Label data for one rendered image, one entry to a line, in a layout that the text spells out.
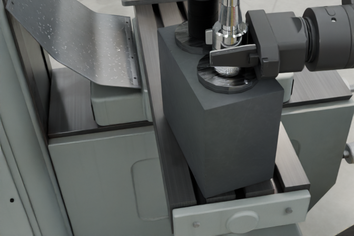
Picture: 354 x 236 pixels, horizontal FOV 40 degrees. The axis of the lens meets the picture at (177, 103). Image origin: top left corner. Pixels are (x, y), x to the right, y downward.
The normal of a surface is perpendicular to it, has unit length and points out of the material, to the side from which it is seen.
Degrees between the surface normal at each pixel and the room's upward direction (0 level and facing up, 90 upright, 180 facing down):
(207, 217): 90
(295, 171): 0
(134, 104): 90
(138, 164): 90
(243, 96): 0
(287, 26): 0
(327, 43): 63
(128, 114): 90
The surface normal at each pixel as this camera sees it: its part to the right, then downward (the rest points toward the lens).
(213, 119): 0.32, 0.61
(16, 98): 0.76, 0.38
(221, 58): 0.07, 0.65
